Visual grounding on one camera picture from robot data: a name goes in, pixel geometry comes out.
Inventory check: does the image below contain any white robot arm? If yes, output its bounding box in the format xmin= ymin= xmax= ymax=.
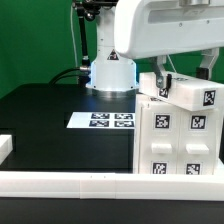
xmin=87 ymin=0 xmax=224 ymax=94

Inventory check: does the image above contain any black cable bundle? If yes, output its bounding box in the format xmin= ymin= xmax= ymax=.
xmin=48 ymin=65 xmax=93 ymax=85

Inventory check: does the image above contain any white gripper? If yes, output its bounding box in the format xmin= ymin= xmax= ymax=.
xmin=114 ymin=0 xmax=224 ymax=90

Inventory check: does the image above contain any white base tag plate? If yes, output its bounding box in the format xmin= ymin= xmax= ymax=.
xmin=67 ymin=112 xmax=135 ymax=129

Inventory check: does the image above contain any white cabinet top block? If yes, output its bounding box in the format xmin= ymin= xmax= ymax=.
xmin=139 ymin=72 xmax=224 ymax=111

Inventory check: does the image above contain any black camera stand pole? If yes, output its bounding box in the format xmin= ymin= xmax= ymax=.
xmin=72 ymin=0 xmax=118 ymax=87

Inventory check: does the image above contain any white cabinet door panel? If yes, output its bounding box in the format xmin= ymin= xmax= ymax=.
xmin=177 ymin=109 xmax=222 ymax=175

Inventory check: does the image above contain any white block at left edge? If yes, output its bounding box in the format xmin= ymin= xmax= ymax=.
xmin=0 ymin=135 xmax=13 ymax=165

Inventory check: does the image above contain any white cabinet body box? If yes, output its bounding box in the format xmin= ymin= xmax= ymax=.
xmin=133 ymin=94 xmax=222 ymax=175

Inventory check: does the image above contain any white U-shaped obstacle fence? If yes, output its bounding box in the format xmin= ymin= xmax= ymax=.
xmin=0 ymin=162 xmax=224 ymax=201

